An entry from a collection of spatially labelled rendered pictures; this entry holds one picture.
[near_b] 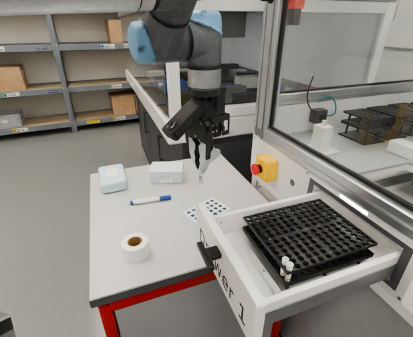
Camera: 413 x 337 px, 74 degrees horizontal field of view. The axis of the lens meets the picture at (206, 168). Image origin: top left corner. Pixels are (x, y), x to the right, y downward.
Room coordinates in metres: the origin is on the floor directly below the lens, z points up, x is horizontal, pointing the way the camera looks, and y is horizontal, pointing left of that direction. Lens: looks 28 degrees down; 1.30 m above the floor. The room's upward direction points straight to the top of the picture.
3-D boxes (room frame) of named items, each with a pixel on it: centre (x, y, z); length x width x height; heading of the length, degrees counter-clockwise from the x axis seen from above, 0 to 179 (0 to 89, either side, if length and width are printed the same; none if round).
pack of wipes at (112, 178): (0.91, 0.36, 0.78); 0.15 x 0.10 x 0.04; 21
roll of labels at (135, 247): (0.55, 0.19, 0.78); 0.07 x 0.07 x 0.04
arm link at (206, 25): (0.64, 0.01, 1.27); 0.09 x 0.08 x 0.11; 121
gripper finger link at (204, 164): (0.63, -0.01, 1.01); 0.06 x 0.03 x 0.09; 131
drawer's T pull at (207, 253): (0.40, -0.01, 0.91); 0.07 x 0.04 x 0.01; 20
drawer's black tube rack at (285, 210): (0.48, -0.22, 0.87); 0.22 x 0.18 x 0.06; 110
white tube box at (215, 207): (0.68, 0.00, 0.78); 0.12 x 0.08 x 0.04; 131
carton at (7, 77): (3.48, 2.46, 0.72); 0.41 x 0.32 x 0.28; 114
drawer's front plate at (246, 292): (0.41, -0.03, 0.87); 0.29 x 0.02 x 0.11; 20
